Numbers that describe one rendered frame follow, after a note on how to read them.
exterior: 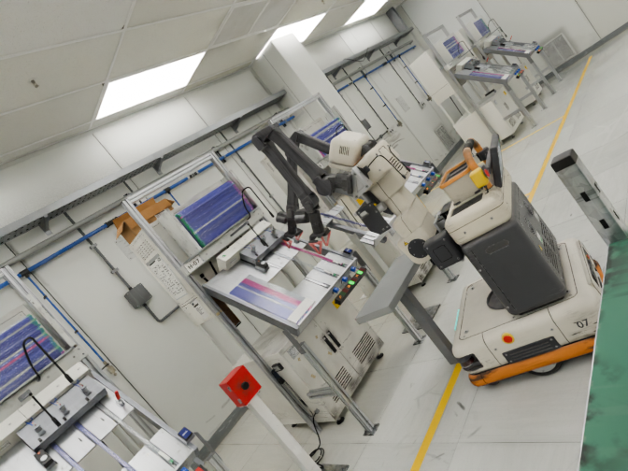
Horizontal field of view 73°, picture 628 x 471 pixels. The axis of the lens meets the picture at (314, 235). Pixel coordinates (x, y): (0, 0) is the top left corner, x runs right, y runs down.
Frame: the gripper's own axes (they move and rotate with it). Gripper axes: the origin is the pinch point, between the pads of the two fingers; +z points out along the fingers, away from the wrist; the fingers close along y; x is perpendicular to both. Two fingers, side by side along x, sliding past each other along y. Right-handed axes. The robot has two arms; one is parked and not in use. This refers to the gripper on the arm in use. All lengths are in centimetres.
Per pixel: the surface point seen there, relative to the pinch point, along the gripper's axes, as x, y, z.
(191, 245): -50, 39, -4
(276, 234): -22.1, -10.4, 8.1
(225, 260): -31.9, 29.6, 7.2
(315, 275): 20.3, 5.7, 13.3
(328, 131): -57, -136, -12
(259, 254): -18.5, 12.6, 8.7
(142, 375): -113, 71, 141
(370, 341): 54, -12, 74
